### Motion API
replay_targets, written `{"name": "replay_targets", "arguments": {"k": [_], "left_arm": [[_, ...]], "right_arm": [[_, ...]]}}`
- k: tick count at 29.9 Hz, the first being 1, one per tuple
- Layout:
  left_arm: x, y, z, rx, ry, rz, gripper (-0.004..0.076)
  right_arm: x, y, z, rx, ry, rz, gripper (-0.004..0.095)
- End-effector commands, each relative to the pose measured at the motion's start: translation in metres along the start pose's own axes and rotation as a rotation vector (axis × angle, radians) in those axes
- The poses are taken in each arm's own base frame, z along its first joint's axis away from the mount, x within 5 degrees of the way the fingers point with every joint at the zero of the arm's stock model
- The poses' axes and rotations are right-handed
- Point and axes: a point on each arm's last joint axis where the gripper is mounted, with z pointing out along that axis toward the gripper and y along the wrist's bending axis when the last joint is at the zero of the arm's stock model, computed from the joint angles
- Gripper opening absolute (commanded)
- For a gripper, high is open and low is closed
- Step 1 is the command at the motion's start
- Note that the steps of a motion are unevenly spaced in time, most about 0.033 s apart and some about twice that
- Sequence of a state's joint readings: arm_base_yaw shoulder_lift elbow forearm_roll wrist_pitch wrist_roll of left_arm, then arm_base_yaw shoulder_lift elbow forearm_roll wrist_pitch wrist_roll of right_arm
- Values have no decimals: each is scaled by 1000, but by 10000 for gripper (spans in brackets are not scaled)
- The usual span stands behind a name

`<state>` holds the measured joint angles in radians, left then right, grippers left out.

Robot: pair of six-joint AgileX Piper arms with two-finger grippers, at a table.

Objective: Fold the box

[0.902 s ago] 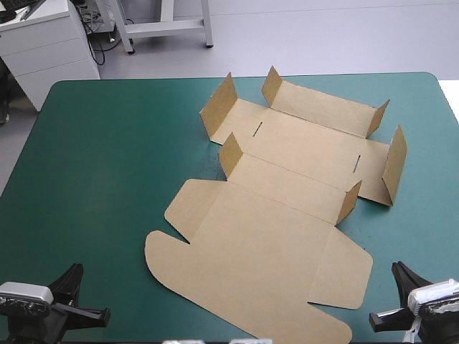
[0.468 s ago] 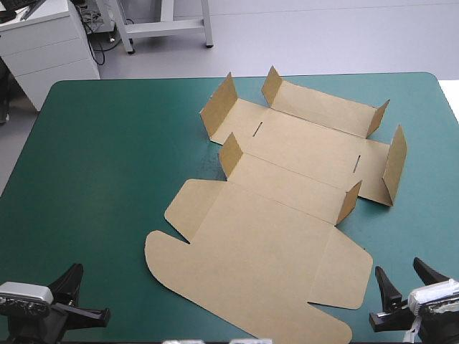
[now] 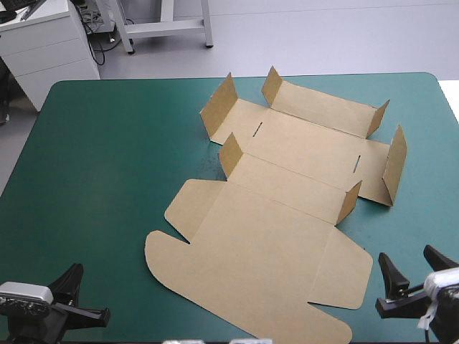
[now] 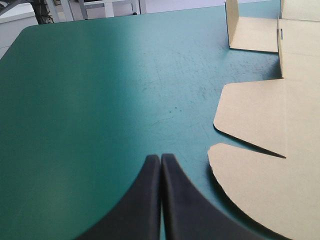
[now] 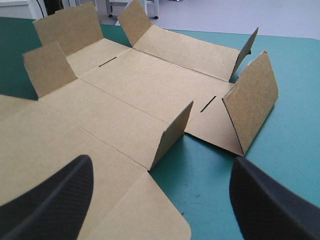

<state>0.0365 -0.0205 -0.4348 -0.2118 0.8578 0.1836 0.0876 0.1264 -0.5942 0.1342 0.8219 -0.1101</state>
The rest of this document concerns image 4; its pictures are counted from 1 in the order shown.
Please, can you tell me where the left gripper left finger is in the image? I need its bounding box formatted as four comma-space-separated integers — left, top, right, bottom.
73, 154, 162, 240

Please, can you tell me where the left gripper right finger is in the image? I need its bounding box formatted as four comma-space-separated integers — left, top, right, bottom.
161, 152, 253, 240

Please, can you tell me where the brown cardboard box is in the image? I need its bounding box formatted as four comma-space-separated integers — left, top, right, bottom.
207, 0, 320, 240

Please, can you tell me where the white metal rack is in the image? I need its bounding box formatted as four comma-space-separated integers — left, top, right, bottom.
66, 0, 148, 20

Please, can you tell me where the white cabinet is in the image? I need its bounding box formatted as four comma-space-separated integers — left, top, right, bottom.
0, 9, 40, 60

